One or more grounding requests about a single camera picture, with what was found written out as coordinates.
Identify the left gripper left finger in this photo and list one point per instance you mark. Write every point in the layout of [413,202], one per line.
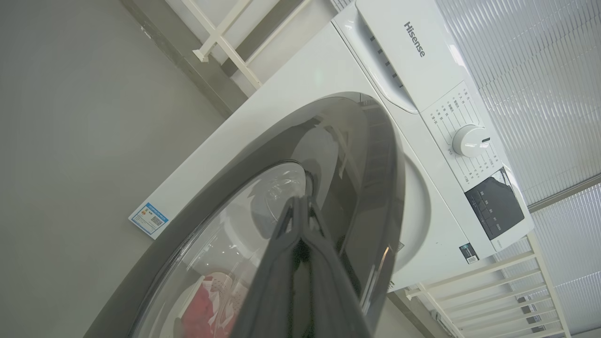
[272,291]

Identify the white metal frame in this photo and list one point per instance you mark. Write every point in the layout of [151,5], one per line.
[220,40]

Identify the white Hisense washing machine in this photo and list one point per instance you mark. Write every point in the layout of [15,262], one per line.
[305,70]

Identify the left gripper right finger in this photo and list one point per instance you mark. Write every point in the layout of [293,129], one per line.
[333,300]

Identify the dark glass washing machine door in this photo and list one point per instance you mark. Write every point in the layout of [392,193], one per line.
[225,197]

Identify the white washer control knob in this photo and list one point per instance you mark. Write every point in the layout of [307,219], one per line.
[469,141]

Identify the small black sticker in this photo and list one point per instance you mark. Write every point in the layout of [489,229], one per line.
[468,253]

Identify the white slatted metal rack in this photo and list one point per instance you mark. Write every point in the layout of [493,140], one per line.
[540,263]

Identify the white detergent drawer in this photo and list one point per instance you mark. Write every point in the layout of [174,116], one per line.
[413,61]

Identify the blue energy label sticker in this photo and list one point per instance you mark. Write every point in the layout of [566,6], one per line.
[149,219]

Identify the black washer display panel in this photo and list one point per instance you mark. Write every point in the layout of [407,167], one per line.
[495,204]

